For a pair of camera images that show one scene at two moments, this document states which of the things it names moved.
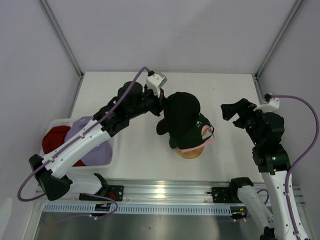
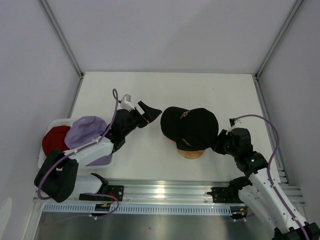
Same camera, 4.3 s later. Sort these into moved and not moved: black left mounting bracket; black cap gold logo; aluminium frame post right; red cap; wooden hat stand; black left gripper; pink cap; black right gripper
Moved: black left gripper; black cap gold logo; pink cap; black right gripper
Not moved: wooden hat stand; red cap; black left mounting bracket; aluminium frame post right
